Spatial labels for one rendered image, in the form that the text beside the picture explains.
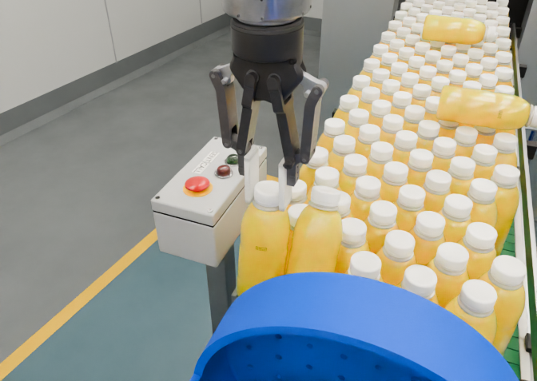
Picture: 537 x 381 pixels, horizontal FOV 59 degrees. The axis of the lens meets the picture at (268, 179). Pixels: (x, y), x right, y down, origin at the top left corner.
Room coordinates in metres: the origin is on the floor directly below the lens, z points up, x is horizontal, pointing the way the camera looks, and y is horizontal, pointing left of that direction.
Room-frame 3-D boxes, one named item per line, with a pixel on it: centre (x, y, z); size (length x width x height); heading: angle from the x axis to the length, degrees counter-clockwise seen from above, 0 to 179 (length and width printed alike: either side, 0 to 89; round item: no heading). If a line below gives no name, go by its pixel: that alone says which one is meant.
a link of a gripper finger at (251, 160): (0.50, 0.02, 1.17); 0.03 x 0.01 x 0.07; 158
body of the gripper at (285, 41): (0.49, 0.00, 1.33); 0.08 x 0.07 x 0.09; 68
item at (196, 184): (0.57, 0.10, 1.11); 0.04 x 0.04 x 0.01
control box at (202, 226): (0.62, 0.09, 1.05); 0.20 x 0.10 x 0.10; 158
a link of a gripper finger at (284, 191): (0.49, -0.02, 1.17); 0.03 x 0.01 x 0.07; 158
